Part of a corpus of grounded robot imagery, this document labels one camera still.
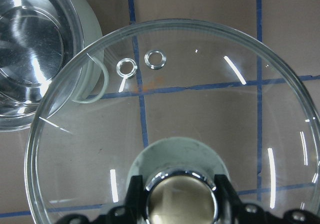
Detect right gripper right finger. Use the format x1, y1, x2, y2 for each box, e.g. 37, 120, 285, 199
214, 174, 246, 223

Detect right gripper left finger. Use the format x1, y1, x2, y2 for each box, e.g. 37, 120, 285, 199
124, 175, 148, 223

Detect glass pot lid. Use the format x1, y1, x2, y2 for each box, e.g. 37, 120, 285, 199
24, 20, 320, 223

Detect pale green steel pot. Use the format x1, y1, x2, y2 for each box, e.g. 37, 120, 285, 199
0, 0, 102, 132

